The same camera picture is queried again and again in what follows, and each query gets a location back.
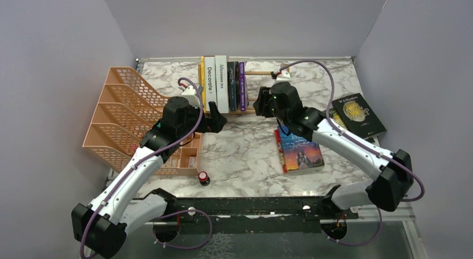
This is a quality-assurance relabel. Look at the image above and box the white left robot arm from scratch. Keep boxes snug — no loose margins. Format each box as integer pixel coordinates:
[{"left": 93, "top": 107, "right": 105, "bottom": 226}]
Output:
[{"left": 71, "top": 96, "right": 227, "bottom": 258}]

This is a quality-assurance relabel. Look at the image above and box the wooden book rack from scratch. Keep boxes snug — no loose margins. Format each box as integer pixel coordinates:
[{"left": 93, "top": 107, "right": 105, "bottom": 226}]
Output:
[{"left": 197, "top": 63, "right": 291, "bottom": 118}]

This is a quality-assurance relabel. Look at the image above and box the thin yellow book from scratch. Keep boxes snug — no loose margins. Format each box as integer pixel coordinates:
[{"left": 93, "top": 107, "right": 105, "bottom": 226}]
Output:
[{"left": 199, "top": 56, "right": 206, "bottom": 113}]

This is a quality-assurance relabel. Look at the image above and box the black Moon and Sixpence book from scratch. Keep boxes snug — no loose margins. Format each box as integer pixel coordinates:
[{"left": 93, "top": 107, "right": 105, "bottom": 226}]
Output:
[{"left": 331, "top": 93, "right": 387, "bottom": 140}]

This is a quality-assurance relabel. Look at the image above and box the Afternoon tea coffee cover book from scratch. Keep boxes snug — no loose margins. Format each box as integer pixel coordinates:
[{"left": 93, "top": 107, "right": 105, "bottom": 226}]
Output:
[{"left": 215, "top": 55, "right": 230, "bottom": 113}]

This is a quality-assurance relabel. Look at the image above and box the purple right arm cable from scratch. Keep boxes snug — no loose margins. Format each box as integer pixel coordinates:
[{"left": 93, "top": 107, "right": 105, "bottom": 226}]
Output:
[{"left": 271, "top": 60, "right": 426, "bottom": 203}]

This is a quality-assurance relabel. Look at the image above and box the white Furniture Decorate book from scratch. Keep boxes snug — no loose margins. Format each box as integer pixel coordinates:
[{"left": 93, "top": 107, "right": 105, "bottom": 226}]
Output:
[{"left": 204, "top": 56, "right": 217, "bottom": 112}]

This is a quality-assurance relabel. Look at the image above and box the black metal base rail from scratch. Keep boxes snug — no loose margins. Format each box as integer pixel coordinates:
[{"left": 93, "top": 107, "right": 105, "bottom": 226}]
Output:
[{"left": 152, "top": 196, "right": 358, "bottom": 239}]

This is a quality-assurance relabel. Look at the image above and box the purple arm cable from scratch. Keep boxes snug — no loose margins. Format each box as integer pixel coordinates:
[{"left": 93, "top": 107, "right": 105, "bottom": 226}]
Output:
[
  {"left": 79, "top": 77, "right": 205, "bottom": 259},
  {"left": 271, "top": 60, "right": 426, "bottom": 203}
]

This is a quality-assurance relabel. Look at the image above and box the red 13-Storey Treehouse book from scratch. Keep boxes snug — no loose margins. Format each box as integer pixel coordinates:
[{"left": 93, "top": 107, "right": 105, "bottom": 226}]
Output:
[{"left": 274, "top": 129, "right": 287, "bottom": 174}]

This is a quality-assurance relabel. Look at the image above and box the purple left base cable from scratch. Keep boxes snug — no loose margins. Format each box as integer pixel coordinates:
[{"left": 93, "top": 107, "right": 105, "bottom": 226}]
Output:
[{"left": 152, "top": 208, "right": 214, "bottom": 251}]

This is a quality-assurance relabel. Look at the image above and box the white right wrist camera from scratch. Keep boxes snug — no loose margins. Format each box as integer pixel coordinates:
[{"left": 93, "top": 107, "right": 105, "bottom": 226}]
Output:
[{"left": 271, "top": 68, "right": 291, "bottom": 84}]

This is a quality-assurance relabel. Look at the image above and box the floral Little Women book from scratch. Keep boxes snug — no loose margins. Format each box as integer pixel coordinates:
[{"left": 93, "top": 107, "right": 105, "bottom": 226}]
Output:
[{"left": 227, "top": 61, "right": 238, "bottom": 112}]

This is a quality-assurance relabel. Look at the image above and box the red capped small bottle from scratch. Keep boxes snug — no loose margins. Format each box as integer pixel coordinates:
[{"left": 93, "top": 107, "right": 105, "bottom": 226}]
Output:
[{"left": 197, "top": 171, "right": 210, "bottom": 186}]

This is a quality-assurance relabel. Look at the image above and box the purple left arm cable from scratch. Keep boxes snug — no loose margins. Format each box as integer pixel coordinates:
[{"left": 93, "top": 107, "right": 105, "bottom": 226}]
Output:
[{"left": 79, "top": 77, "right": 205, "bottom": 259}]

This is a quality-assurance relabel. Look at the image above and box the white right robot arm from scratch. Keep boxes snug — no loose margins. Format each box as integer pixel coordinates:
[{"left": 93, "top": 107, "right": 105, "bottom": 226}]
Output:
[{"left": 253, "top": 81, "right": 413, "bottom": 218}]

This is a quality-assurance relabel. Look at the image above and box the orange plastic file organizer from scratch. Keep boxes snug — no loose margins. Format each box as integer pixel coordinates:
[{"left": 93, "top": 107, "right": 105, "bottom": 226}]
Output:
[{"left": 81, "top": 66, "right": 204, "bottom": 176}]

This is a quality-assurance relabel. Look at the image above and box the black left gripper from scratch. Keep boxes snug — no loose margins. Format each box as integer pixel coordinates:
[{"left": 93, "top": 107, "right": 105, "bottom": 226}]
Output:
[{"left": 177, "top": 102, "right": 228, "bottom": 138}]

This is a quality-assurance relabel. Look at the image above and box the blue Jane Eyre book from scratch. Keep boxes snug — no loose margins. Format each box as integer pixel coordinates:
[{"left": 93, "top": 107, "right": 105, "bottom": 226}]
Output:
[{"left": 277, "top": 126, "right": 325, "bottom": 175}]

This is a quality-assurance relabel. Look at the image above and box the green Alice Wonderland book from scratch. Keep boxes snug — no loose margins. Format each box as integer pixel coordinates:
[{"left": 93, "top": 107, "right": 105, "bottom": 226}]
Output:
[{"left": 329, "top": 108, "right": 347, "bottom": 130}]

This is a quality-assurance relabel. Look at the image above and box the purple 52-Storey Treehouse book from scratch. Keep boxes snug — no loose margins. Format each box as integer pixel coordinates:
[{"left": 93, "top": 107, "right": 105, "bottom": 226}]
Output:
[{"left": 239, "top": 62, "right": 248, "bottom": 112}]

